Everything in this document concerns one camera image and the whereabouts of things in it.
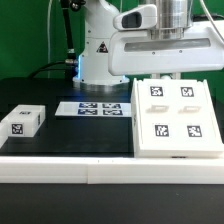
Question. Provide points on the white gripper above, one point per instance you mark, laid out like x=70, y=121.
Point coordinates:
x=136, y=53

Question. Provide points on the white door panel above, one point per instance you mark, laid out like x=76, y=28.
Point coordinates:
x=154, y=115
x=195, y=119

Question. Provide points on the white cabinet body box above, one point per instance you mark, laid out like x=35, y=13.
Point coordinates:
x=181, y=150

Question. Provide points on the white cabinet top block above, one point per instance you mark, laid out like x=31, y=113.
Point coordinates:
x=24, y=120

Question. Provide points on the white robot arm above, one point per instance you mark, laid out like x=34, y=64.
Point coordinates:
x=156, y=37

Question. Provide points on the white marker base sheet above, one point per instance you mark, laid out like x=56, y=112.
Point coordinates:
x=95, y=109

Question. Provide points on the white U-shaped fence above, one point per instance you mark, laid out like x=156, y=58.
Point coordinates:
x=111, y=171

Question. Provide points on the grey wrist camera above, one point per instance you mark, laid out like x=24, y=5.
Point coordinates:
x=139, y=18

